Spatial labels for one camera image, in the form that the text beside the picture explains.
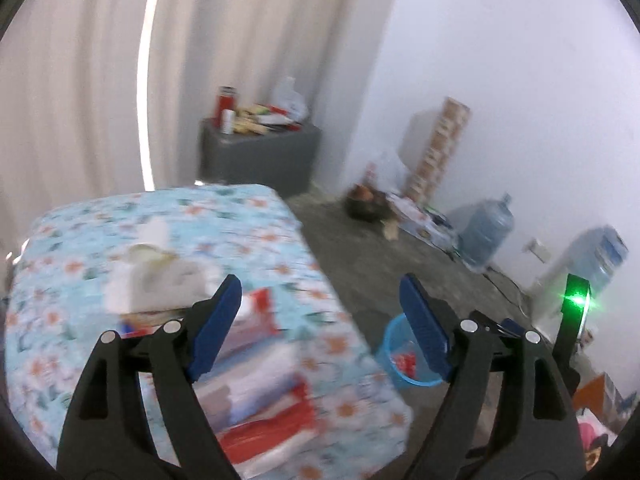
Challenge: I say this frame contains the beige curtain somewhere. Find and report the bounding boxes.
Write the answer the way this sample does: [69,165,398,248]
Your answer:
[0,0,407,241]

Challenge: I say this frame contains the black bag on floor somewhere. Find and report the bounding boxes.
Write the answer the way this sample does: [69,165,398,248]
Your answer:
[344,184,394,222]

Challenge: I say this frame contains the grey bedside cabinet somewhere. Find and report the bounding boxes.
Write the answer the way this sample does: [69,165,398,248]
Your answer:
[198,118,321,198]

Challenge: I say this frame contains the snack packets on cabinet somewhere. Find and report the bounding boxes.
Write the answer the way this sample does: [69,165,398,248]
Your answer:
[232,104,302,136]

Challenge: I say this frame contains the blue plastic trash basket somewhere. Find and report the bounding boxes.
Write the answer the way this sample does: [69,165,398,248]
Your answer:
[375,314,442,390]

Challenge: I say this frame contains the white plastic bag on cabinet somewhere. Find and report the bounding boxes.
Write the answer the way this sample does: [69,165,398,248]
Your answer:
[271,76,309,122]

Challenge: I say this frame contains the red white paper package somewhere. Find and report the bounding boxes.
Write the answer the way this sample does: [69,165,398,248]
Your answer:
[117,286,321,478]

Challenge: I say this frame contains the red thermos bottle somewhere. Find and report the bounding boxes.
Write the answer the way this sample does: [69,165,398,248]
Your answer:
[213,86,236,129]

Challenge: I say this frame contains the floral blue bed quilt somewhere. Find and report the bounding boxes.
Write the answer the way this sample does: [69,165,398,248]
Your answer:
[6,184,412,479]

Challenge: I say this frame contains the patterned cardboard box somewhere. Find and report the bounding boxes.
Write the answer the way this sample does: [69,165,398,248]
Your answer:
[405,96,472,206]

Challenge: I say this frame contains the blue water jug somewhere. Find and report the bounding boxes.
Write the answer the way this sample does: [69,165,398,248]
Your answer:
[561,226,628,298]
[458,193,514,273]

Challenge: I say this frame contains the red clear snack wrapper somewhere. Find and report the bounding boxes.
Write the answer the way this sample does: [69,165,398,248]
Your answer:
[392,351,418,380]

